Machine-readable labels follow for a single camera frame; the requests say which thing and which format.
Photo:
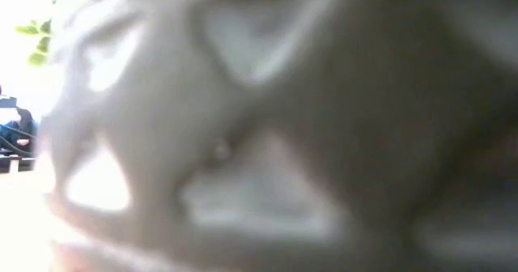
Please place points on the green artificial potted plant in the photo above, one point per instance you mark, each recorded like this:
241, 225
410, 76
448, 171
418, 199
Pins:
283, 102

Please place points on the person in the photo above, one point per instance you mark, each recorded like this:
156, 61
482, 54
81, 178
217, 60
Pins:
20, 128

